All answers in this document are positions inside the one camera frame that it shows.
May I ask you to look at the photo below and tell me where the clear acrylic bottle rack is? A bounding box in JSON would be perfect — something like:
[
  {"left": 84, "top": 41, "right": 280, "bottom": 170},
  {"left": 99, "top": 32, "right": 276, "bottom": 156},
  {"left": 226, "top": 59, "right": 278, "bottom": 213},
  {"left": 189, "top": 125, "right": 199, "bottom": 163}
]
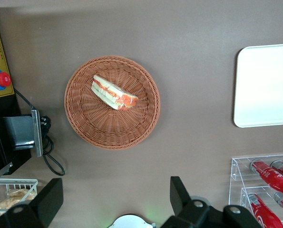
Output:
[{"left": 228, "top": 153, "right": 283, "bottom": 223}]

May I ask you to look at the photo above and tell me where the white wire basket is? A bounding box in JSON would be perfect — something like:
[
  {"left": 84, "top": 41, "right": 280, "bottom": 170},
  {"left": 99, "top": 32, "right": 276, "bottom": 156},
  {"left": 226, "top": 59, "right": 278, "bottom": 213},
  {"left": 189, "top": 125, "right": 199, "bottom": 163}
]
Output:
[{"left": 0, "top": 178, "right": 39, "bottom": 219}]

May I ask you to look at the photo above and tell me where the black yellow-faced control box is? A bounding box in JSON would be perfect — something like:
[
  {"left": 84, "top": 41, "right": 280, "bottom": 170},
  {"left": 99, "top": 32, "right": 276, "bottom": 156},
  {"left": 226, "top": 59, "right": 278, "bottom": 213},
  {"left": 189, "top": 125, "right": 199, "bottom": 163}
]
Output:
[{"left": 0, "top": 4, "right": 16, "bottom": 100}]

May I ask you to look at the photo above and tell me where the beige plastic tray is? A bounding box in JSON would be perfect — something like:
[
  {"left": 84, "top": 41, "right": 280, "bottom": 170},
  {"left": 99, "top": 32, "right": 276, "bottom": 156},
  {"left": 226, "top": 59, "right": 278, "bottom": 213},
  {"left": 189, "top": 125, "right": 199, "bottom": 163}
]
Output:
[{"left": 233, "top": 43, "right": 283, "bottom": 128}]

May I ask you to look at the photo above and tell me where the red emergency stop button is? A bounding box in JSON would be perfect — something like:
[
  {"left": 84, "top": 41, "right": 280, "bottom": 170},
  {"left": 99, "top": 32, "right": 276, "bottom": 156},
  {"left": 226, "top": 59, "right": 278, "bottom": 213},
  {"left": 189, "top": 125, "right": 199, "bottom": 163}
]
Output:
[{"left": 0, "top": 69, "right": 12, "bottom": 91}]

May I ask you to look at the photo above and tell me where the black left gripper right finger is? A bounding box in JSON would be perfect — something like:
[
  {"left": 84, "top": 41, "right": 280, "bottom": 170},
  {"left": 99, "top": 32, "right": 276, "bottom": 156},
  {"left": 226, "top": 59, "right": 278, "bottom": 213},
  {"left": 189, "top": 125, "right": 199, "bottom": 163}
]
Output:
[{"left": 160, "top": 176, "right": 263, "bottom": 228}]

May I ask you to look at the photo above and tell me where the black machine with metal bracket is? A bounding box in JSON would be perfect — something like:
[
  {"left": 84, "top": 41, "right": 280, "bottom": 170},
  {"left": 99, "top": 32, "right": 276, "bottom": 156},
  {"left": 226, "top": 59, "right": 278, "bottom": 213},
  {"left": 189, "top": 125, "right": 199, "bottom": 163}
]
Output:
[{"left": 0, "top": 95, "right": 44, "bottom": 185}]

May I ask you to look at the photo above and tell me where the round brown wicker basket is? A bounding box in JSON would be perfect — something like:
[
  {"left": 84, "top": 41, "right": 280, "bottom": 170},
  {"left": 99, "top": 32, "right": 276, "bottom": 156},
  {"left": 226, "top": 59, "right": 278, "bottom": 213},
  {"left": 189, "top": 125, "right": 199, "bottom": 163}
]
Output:
[{"left": 64, "top": 55, "right": 161, "bottom": 151}]

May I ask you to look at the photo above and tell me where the black power cable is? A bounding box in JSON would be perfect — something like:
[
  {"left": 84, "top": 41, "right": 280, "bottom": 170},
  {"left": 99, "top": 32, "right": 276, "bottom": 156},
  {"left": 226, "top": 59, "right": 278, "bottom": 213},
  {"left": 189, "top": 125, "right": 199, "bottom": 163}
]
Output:
[{"left": 14, "top": 88, "right": 66, "bottom": 177}]

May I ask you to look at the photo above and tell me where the clear rice cracker bag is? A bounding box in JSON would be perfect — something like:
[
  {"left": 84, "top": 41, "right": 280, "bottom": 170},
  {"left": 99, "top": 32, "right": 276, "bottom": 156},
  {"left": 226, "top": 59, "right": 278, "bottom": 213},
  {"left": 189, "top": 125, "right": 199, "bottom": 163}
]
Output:
[
  {"left": 0, "top": 200, "right": 22, "bottom": 219},
  {"left": 3, "top": 188, "right": 37, "bottom": 204}
]

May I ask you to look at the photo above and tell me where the triangle sandwich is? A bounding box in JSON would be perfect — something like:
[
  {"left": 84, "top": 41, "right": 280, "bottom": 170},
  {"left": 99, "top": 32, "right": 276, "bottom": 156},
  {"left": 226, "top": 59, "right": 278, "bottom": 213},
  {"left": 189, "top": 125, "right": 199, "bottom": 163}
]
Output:
[{"left": 90, "top": 75, "right": 139, "bottom": 111}]

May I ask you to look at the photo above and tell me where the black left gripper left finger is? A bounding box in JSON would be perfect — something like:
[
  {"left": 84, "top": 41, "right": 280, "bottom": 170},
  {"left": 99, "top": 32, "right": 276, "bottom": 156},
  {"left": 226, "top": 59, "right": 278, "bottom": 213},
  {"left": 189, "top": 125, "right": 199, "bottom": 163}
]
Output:
[{"left": 0, "top": 178, "right": 64, "bottom": 228}]

